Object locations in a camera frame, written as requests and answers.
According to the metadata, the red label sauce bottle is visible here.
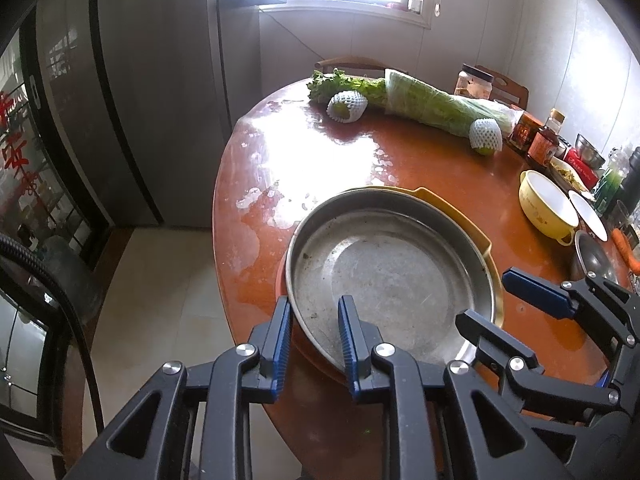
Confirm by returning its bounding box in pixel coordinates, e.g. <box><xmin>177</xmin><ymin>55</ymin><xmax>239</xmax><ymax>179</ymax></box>
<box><xmin>527</xmin><ymin>127</ymin><xmax>561</xmax><ymax>163</ymax></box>

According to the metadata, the orange cap bottle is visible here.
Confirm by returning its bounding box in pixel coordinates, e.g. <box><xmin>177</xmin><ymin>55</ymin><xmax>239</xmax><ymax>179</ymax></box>
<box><xmin>545</xmin><ymin>108</ymin><xmax>568</xmax><ymax>136</ymax></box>

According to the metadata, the yellow bowl with handles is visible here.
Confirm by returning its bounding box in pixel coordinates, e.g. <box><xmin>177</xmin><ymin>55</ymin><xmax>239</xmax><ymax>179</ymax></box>
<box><xmin>517</xmin><ymin>170</ymin><xmax>581</xmax><ymax>247</ymax></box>

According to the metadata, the green plastic bottle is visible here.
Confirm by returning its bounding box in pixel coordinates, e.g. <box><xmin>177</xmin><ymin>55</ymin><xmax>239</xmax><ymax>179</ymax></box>
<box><xmin>594</xmin><ymin>147</ymin><xmax>630</xmax><ymax>216</ymax></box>

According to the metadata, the glass jar black lid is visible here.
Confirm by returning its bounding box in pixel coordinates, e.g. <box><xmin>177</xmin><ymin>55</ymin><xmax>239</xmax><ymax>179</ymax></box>
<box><xmin>454</xmin><ymin>63</ymin><xmax>495</xmax><ymax>101</ymax></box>

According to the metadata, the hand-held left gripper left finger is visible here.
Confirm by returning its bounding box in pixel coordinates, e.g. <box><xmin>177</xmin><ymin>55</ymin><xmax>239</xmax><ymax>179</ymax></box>
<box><xmin>65</xmin><ymin>296</ymin><xmax>293</xmax><ymax>480</ymax></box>

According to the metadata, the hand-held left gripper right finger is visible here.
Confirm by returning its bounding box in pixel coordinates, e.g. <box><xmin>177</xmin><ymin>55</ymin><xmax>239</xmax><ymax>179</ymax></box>
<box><xmin>337</xmin><ymin>295</ymin><xmax>576</xmax><ymax>480</ymax></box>

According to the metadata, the large steel bowl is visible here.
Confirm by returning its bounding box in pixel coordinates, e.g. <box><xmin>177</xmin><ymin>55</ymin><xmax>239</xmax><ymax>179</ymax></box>
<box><xmin>571</xmin><ymin>230</ymin><xmax>618</xmax><ymax>286</ymax></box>

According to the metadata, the round steel plate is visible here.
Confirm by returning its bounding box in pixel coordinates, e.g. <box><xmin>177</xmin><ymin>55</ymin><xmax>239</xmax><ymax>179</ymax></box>
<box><xmin>285</xmin><ymin>187</ymin><xmax>503</xmax><ymax>368</ymax></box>

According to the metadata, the grey refrigerator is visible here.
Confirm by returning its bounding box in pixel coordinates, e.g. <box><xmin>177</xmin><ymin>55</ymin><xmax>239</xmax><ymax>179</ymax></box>
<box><xmin>25</xmin><ymin>0</ymin><xmax>236</xmax><ymax>226</ymax></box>

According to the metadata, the sauce jar red lid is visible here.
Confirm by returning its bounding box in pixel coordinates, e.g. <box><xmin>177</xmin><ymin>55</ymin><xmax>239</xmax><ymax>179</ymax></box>
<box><xmin>509</xmin><ymin>112</ymin><xmax>546</xmax><ymax>153</ymax></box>

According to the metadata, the red box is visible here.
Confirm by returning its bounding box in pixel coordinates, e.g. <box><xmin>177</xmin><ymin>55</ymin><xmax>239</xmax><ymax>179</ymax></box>
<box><xmin>565</xmin><ymin>155</ymin><xmax>601</xmax><ymax>188</ymax></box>

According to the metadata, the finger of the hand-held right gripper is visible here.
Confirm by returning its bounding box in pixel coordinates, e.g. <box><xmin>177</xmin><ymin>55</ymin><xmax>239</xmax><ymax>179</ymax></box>
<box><xmin>456</xmin><ymin>309</ymin><xmax>622</xmax><ymax>423</ymax></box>
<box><xmin>502</xmin><ymin>267</ymin><xmax>640</xmax><ymax>356</ymax></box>

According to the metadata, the glass door red decoration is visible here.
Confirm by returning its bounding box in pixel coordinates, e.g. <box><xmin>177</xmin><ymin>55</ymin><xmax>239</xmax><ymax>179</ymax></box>
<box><xmin>0</xmin><ymin>25</ymin><xmax>113</xmax><ymax>271</ymax></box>

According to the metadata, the white paper bowl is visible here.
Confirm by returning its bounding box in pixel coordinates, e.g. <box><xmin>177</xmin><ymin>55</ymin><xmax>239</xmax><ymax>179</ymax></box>
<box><xmin>567</xmin><ymin>190</ymin><xmax>611</xmax><ymax>243</ymax></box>

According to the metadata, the wooden chair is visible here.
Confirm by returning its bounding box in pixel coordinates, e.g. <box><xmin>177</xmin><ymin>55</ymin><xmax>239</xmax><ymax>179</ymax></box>
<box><xmin>474</xmin><ymin>65</ymin><xmax>529</xmax><ymax>110</ymax></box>
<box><xmin>315</xmin><ymin>56</ymin><xmax>408</xmax><ymax>76</ymax></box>

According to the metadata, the leafy green vegetable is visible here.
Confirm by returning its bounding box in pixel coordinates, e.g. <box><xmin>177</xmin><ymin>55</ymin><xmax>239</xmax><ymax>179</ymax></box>
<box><xmin>306</xmin><ymin>67</ymin><xmax>388</xmax><ymax>108</ymax></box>

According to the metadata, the steel cup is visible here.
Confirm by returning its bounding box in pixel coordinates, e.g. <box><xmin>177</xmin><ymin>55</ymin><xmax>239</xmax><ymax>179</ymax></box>
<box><xmin>575</xmin><ymin>133</ymin><xmax>607</xmax><ymax>168</ymax></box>

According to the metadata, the black thermos flask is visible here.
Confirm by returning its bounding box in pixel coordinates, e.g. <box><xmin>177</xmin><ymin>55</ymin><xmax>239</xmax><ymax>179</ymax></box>
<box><xmin>617</xmin><ymin>146</ymin><xmax>640</xmax><ymax>206</ymax></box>

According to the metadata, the black cable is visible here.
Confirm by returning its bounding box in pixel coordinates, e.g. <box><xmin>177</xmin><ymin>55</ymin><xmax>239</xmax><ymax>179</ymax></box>
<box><xmin>0</xmin><ymin>232</ymin><xmax>106</xmax><ymax>436</ymax></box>

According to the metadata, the wrapped napa cabbage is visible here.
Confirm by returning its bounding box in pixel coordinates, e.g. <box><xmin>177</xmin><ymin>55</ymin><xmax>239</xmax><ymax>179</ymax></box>
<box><xmin>384</xmin><ymin>69</ymin><xmax>521</xmax><ymax>138</ymax></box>

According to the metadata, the yellow shell-shaped plate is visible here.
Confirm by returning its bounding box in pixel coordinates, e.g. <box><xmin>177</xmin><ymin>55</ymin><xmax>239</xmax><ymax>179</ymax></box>
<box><xmin>345</xmin><ymin>185</ymin><xmax>507</xmax><ymax>321</ymax></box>

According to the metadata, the white dish with food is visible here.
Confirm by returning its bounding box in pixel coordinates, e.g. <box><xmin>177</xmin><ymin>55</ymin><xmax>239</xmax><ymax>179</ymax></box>
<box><xmin>547</xmin><ymin>157</ymin><xmax>593</xmax><ymax>196</ymax></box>

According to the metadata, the clear plastic cup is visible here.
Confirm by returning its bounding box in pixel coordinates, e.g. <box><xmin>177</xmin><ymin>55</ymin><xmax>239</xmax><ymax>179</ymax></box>
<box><xmin>611</xmin><ymin>200</ymin><xmax>633</xmax><ymax>233</ymax></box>

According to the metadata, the fruit in foam net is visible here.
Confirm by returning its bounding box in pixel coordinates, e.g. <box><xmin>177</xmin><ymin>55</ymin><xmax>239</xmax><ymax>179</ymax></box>
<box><xmin>468</xmin><ymin>117</ymin><xmax>503</xmax><ymax>156</ymax></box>
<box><xmin>326</xmin><ymin>91</ymin><xmax>369</xmax><ymax>124</ymax></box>

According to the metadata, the carrot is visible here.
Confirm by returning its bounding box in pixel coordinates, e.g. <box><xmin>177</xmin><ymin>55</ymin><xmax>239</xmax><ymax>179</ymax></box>
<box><xmin>611</xmin><ymin>229</ymin><xmax>640</xmax><ymax>268</ymax></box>

